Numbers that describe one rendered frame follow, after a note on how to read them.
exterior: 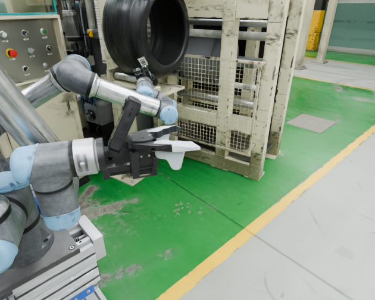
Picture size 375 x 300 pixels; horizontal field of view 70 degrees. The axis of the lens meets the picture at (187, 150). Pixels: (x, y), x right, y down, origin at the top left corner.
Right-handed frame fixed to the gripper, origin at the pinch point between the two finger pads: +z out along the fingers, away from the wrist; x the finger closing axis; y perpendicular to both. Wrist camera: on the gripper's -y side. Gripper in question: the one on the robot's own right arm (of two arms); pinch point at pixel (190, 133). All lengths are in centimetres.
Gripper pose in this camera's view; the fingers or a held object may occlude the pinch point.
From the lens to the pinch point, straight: 60.2
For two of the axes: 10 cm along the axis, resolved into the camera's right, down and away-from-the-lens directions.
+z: 9.6, -1.4, 2.5
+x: 2.8, 3.3, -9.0
